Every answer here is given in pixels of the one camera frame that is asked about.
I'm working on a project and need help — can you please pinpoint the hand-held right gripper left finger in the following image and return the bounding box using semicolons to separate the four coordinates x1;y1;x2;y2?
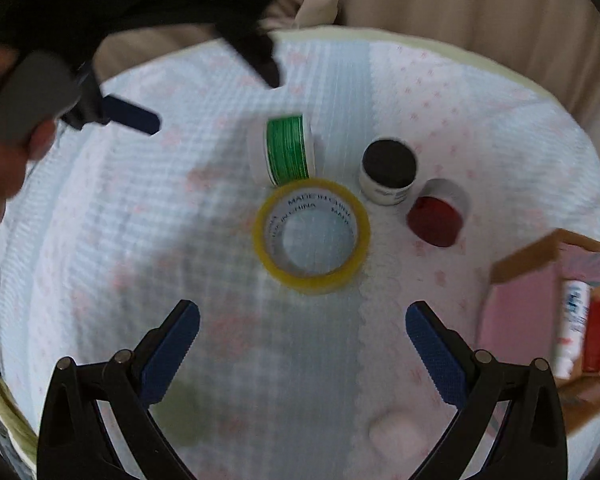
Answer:
37;300;201;480

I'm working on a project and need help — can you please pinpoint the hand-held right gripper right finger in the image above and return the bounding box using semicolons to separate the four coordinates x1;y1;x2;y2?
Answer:
405;301;569;480

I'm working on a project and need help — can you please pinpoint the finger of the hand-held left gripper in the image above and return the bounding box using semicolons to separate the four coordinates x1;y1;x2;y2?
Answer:
101;94;163;137
92;0;293;89

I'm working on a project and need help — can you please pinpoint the green thread spool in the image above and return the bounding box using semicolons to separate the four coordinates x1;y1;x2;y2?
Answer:
246;114;315;187

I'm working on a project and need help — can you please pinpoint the cardboard box with pink lining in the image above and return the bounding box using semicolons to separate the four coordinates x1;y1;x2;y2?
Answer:
472;228;600;436

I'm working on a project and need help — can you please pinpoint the jar with red lid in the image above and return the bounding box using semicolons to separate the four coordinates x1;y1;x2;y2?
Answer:
406;178;472;248

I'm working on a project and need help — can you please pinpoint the yellow tape roll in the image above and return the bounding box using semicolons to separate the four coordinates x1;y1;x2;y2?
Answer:
252;177;372;295

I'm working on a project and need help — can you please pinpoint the white jar with black lid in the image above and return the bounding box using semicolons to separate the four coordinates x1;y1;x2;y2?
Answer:
358;137;419;207

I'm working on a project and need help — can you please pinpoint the person's left hand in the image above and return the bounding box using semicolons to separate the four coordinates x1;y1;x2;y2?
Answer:
0;121;57;262

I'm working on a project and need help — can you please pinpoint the blue checkered printed blanket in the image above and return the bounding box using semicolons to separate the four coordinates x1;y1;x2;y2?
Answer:
0;39;600;480

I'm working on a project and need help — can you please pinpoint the white bottle with blue label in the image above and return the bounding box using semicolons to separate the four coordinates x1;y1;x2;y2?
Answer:
551;280;592;380

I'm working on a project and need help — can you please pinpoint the red packet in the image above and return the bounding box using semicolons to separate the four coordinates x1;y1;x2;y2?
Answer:
581;296;600;374

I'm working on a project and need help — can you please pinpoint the pale green bed sheet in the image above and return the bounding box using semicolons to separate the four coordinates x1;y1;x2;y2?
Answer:
267;25;553;97

